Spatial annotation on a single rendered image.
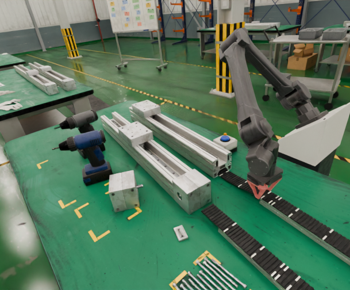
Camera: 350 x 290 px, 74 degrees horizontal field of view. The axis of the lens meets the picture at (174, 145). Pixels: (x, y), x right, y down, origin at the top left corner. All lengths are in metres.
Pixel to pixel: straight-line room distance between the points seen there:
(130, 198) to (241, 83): 0.54
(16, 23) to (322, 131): 15.37
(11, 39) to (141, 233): 15.14
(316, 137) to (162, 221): 0.66
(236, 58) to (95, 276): 0.80
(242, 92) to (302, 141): 0.39
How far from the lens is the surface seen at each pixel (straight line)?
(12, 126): 2.46
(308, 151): 1.08
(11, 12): 15.72
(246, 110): 0.75
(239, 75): 0.83
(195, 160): 1.01
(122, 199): 0.84
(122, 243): 0.79
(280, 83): 1.09
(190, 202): 0.78
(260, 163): 0.67
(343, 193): 1.00
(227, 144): 1.06
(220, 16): 4.15
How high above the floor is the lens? 1.38
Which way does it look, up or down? 31 degrees down
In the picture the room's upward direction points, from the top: 6 degrees counter-clockwise
